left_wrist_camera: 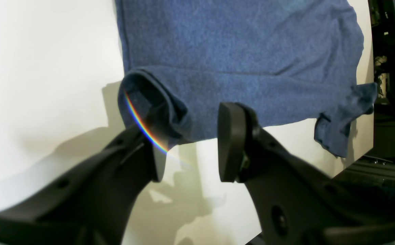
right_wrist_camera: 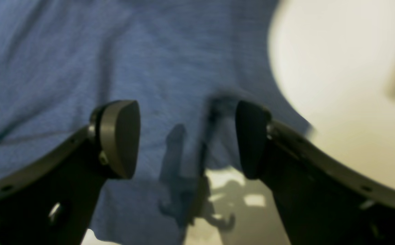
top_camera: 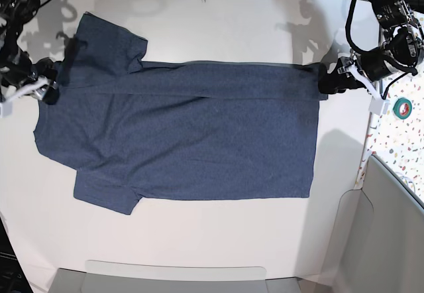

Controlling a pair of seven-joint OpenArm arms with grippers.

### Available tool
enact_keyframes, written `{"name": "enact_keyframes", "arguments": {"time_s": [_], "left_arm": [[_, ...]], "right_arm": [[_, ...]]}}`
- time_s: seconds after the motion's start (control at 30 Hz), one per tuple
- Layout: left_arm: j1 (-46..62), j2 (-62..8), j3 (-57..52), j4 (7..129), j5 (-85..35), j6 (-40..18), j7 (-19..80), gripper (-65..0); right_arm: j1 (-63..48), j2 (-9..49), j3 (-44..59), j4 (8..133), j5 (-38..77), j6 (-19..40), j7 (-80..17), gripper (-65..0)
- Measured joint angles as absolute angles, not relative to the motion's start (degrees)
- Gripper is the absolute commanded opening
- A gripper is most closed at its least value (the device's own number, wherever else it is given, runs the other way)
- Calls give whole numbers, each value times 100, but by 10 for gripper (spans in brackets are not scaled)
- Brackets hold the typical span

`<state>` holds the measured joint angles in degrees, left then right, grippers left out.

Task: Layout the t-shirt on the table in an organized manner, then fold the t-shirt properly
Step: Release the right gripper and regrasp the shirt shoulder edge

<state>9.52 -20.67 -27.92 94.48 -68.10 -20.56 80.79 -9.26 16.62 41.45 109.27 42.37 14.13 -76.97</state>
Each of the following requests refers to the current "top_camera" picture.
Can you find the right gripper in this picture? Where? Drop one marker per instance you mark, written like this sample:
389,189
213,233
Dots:
43,84

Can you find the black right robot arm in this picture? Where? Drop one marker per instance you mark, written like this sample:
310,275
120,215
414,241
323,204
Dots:
16,64

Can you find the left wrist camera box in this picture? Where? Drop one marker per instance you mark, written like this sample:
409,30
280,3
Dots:
379,106

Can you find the grey chair right side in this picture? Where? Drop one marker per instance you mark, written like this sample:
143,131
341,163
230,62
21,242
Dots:
377,240

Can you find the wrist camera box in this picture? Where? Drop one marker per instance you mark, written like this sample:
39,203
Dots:
379,106
6,109

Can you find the clear tape dispenser roll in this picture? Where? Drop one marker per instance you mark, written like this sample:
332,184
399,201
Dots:
411,56

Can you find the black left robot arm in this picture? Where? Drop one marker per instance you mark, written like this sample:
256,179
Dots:
399,27

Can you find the grey chair bottom edge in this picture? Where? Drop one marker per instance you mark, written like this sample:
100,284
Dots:
101,276

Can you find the dark blue t-shirt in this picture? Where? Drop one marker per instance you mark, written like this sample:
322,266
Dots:
133,129

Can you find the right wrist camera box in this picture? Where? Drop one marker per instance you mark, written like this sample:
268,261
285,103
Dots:
6,109

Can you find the green tape roll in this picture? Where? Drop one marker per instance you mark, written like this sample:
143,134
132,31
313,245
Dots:
402,108

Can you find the terrazzo patterned table cover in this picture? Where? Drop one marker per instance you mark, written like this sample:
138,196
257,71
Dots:
398,143

